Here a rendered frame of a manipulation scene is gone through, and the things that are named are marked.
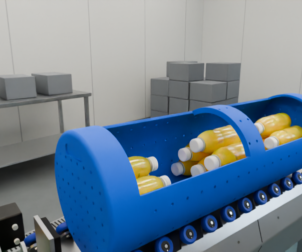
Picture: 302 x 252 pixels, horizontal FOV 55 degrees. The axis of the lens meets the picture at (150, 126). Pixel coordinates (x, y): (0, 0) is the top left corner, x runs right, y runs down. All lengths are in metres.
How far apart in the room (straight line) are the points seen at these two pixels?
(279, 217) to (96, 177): 0.68
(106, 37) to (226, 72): 1.89
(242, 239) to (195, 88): 3.52
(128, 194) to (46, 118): 3.78
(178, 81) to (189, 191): 3.88
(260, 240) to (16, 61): 3.57
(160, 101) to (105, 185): 4.25
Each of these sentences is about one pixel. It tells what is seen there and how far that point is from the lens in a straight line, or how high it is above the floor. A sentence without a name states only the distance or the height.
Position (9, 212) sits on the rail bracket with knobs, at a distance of 0.83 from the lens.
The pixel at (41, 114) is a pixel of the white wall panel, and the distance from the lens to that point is 4.23.
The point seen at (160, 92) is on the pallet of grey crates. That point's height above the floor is 0.71.
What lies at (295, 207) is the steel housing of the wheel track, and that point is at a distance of 1.13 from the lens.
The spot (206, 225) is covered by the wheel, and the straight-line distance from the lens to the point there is 0.78.
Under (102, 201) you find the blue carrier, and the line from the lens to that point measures 0.54.
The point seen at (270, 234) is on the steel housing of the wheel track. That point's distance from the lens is 1.01.
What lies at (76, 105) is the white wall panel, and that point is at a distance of 4.48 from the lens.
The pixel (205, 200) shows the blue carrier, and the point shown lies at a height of 1.07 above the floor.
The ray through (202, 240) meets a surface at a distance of 0.79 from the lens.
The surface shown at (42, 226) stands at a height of 1.05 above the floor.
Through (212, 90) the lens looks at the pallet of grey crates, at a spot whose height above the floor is 0.84.
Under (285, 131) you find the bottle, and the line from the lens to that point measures 1.06.
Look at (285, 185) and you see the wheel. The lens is 1.06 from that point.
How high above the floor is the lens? 1.39
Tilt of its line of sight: 15 degrees down
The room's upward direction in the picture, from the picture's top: straight up
